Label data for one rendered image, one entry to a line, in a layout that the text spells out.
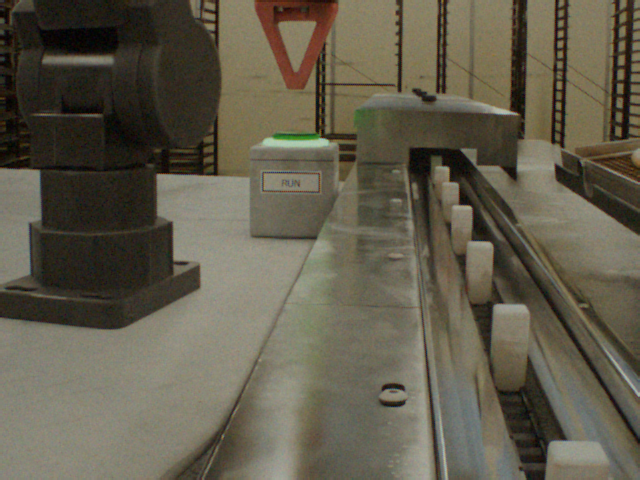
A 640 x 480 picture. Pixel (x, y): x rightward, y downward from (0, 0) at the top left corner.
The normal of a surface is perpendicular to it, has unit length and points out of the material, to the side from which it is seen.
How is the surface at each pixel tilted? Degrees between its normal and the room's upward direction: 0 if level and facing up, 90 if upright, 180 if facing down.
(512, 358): 90
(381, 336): 0
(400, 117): 90
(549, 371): 0
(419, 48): 90
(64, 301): 90
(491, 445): 0
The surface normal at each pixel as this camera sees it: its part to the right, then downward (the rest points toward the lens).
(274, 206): -0.08, 0.18
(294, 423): 0.01, -0.98
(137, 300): 0.96, 0.06
